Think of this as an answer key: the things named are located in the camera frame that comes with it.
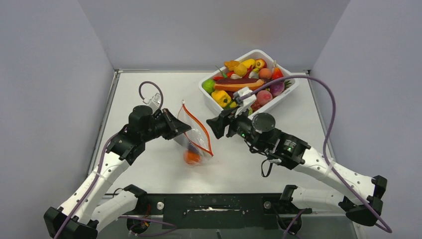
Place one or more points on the green cabbage toy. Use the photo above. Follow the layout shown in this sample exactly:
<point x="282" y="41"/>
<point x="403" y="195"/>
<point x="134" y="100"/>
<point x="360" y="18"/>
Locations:
<point x="208" y="86"/>

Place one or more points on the fried chicken toy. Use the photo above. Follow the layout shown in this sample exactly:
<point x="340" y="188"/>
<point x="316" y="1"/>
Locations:
<point x="231" y="65"/>

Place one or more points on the white plastic food bin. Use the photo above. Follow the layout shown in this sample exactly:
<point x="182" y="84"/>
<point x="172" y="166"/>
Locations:
<point x="253" y="70"/>

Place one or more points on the clear zip bag orange zipper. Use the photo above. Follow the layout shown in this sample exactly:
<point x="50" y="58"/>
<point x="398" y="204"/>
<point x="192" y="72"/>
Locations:
<point x="198" y="135"/>

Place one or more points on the orange fruit toy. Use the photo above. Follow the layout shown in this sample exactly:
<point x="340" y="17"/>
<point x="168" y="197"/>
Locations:
<point x="192" y="158"/>

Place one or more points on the yellow lemon toy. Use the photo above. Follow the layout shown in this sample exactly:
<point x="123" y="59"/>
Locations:
<point x="240" y="70"/>

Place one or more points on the red apple toy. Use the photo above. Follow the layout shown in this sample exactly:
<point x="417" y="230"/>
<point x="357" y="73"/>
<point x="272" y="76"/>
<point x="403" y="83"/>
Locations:
<point x="260" y="63"/>

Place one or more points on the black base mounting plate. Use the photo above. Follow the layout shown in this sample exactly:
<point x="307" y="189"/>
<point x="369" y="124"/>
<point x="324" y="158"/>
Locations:
<point x="217" y="211"/>

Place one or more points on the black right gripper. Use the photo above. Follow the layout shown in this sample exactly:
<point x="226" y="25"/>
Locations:
<point x="219" y="123"/>

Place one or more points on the purple onion toy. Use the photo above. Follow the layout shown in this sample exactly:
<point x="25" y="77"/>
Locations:
<point x="277" y="89"/>

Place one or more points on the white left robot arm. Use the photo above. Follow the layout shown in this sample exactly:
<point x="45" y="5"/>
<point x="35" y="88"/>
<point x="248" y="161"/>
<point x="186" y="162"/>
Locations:
<point x="82" y="216"/>

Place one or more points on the red orange pepper toy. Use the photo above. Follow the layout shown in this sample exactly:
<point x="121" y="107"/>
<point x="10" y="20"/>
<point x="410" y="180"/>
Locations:
<point x="277" y="73"/>

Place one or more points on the aluminium table frame rail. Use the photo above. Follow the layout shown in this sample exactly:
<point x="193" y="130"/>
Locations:
<point x="111" y="93"/>

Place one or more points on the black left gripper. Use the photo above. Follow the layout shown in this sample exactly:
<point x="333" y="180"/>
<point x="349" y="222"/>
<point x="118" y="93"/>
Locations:
<point x="179" y="126"/>

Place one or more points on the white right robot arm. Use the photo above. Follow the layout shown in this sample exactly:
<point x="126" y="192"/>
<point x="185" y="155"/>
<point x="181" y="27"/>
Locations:
<point x="356" y="195"/>

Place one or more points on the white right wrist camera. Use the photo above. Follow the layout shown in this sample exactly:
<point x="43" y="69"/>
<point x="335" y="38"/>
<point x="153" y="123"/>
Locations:
<point x="244" y="99"/>

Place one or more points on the large pink peach toy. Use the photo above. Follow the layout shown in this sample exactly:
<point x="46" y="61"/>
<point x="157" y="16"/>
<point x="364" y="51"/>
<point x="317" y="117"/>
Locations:
<point x="264" y="97"/>

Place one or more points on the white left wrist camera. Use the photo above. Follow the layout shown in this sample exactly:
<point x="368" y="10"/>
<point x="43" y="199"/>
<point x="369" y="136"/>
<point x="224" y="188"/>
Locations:
<point x="155" y="102"/>

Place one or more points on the yellow bell pepper toy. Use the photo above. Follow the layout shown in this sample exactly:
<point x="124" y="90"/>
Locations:
<point x="221" y="97"/>

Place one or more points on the purple eggplant toy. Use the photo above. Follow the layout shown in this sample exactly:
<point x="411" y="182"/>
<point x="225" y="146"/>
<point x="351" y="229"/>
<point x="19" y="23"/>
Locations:
<point x="192" y="148"/>

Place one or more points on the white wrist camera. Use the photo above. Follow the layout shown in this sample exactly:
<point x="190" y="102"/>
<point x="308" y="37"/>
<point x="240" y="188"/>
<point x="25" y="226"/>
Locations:
<point x="244" y="99"/>
<point x="155" y="102"/>

